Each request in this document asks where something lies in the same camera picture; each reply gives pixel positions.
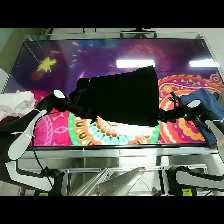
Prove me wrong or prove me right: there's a black cable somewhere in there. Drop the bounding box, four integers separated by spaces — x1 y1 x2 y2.
31 149 56 193

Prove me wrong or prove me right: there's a silver frame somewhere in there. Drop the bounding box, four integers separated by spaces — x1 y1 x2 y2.
2 31 224 197

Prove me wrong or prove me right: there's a black garment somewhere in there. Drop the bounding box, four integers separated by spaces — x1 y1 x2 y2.
75 65 161 128

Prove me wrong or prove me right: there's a white garment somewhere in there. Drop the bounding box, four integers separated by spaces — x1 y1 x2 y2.
0 90 37 121

